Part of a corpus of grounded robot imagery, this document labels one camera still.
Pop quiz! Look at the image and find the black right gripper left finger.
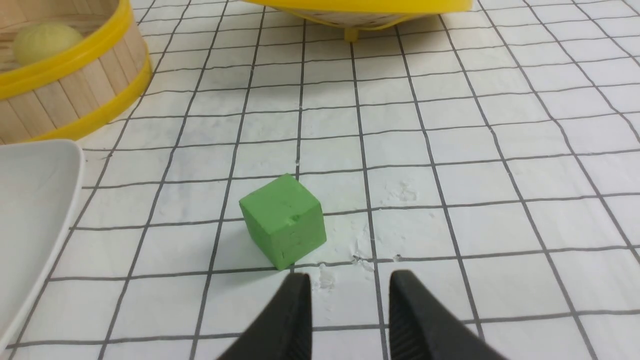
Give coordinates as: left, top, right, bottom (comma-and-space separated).
218, 273, 313, 360

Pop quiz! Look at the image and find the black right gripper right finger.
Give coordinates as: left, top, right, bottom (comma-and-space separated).
389, 269, 505, 360

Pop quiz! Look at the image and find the pale yellow steamed bun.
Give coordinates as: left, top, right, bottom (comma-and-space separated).
12, 22, 83, 66

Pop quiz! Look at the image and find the white square plate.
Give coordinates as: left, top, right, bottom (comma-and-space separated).
0, 139, 85, 349

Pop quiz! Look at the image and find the green foam cube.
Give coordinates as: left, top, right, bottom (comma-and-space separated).
238, 174, 327, 271

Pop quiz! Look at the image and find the white grid tablecloth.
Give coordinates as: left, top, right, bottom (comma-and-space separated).
1, 0, 640, 360

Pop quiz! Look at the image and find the bamboo steamer basket yellow rim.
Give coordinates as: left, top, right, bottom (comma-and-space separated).
0, 0, 153, 145

